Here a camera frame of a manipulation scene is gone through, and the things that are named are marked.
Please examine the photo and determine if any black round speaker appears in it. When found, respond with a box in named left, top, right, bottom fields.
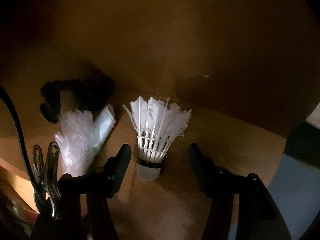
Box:
left=40, top=71, right=116, bottom=124

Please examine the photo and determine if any metal spring clamp right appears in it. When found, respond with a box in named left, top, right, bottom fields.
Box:
left=33, top=141, right=61, bottom=219

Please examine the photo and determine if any white feather shuttlecock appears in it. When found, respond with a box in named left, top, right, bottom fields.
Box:
left=123, top=96, right=191, bottom=181

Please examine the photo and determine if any wooden corner shelf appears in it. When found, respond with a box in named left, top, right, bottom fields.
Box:
left=1, top=0, right=319, bottom=239

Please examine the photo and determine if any clear plastic bag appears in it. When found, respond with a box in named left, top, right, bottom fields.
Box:
left=54, top=109, right=95, bottom=177

